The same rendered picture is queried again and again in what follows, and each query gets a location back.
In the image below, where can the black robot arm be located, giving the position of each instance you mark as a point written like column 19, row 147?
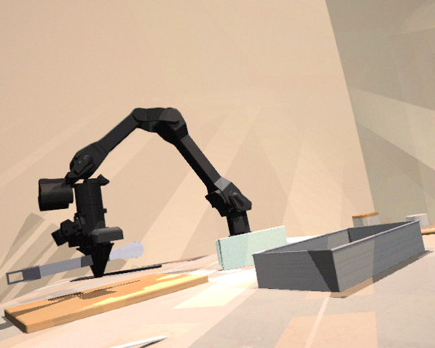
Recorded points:
column 169, row 124

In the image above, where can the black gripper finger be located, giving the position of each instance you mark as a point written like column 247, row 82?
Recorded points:
column 100, row 255
column 86, row 254

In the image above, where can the light wooden board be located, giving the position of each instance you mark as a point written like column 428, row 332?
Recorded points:
column 39, row 315

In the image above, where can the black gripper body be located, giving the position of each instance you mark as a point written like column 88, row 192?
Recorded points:
column 99, row 234

